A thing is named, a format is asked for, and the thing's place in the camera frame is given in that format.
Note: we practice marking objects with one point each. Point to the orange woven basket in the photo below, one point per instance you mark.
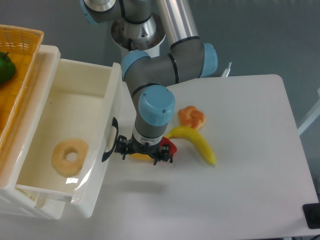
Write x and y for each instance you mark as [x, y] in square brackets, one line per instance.
[23, 45]

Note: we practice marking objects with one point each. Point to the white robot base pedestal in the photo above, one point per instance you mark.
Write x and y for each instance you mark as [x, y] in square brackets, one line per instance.
[147, 36]

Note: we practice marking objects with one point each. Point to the yellow bell pepper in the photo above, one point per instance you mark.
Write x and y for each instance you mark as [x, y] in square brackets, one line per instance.
[140, 156]

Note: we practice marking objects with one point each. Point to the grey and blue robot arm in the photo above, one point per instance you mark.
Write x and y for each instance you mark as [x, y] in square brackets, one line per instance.
[160, 54]

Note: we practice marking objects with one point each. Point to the red bell pepper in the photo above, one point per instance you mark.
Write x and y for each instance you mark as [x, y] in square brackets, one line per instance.
[172, 147]

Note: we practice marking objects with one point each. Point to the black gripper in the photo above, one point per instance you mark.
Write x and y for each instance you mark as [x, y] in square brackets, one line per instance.
[131, 146]

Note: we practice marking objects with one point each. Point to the white drawer cabinet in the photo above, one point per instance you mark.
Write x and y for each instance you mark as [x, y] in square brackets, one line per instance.
[13, 200]

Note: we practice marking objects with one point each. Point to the orange knotted bread roll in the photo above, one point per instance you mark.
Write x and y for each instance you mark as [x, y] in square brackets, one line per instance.
[192, 117]

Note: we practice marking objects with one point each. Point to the white bracket behind table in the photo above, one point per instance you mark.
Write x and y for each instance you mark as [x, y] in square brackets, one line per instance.
[226, 72]

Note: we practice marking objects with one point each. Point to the green bell pepper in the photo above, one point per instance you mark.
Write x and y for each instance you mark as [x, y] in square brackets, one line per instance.
[7, 67]

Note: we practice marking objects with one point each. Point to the black device at table edge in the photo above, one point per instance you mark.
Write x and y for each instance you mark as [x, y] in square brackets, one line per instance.
[312, 215]

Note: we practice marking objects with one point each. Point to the beige donut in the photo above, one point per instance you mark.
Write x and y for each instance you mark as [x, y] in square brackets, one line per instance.
[68, 156]

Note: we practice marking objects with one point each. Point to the white frame at right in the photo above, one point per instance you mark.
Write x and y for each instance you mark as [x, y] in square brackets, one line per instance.
[310, 116]

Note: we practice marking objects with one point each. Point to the black top drawer handle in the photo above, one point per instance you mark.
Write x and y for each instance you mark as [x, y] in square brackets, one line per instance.
[111, 143]

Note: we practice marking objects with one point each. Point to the yellow banana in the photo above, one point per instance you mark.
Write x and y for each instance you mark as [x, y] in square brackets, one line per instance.
[193, 136]

